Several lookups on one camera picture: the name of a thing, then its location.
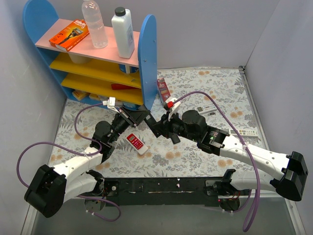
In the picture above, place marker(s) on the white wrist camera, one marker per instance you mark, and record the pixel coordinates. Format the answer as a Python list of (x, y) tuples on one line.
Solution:
[(112, 104), (171, 105)]

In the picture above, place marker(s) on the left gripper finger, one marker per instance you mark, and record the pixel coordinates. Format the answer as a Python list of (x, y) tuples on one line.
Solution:
[(139, 117), (131, 112)]

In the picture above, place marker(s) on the black battery cover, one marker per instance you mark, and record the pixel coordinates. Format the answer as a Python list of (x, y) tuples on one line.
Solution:
[(174, 138)]

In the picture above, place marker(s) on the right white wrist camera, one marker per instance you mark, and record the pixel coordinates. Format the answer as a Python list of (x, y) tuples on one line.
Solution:
[(171, 105)]

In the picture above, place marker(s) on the clear plastic water bottle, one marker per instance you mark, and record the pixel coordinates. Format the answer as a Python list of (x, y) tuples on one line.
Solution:
[(93, 18)]

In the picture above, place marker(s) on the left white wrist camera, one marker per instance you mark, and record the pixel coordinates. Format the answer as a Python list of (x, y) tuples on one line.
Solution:
[(112, 104)]

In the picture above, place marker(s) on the white air conditioner remote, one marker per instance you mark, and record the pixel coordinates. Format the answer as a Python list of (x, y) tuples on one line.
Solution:
[(206, 109)]

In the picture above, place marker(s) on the blue wooden shelf unit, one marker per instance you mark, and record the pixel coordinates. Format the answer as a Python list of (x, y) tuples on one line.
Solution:
[(132, 80)]

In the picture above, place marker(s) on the floral table mat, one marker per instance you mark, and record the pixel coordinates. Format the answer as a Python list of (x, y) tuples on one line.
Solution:
[(197, 87)]

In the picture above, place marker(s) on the yellow packet bottom shelf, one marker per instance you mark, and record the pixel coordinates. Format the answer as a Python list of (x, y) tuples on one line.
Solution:
[(79, 95)]

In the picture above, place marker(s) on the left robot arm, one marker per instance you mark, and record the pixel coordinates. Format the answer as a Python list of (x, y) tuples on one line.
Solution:
[(52, 186)]

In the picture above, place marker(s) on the red toothpaste box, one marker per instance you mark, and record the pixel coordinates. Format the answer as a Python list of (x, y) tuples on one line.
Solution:
[(164, 92)]

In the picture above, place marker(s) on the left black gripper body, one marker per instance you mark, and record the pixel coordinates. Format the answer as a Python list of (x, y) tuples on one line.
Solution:
[(127, 118)]

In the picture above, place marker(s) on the white packets bottom shelf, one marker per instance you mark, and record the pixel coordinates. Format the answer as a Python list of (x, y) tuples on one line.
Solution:
[(101, 98)]

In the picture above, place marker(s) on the black remote control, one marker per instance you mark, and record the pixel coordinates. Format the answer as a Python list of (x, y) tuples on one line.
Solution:
[(150, 121)]

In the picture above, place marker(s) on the red and white remote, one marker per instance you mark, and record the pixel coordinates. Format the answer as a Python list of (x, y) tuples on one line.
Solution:
[(137, 144)]

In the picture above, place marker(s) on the white bottle black cap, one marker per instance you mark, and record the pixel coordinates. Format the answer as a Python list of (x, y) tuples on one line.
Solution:
[(123, 31)]

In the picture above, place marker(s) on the orange razor box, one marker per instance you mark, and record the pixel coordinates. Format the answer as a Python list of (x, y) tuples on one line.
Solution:
[(70, 36)]

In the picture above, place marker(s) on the white remote with coloured buttons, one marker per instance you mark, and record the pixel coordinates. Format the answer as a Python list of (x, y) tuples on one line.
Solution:
[(245, 133)]

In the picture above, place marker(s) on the beige cup under shelf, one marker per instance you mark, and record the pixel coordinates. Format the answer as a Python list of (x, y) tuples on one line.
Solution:
[(77, 59)]

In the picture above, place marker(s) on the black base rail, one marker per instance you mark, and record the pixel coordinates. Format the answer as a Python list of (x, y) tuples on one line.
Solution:
[(164, 191)]

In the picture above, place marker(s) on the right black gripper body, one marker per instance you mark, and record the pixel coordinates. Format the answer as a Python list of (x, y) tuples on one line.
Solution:
[(163, 126)]

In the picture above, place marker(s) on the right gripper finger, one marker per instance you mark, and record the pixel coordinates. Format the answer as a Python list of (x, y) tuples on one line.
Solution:
[(160, 124), (161, 131)]

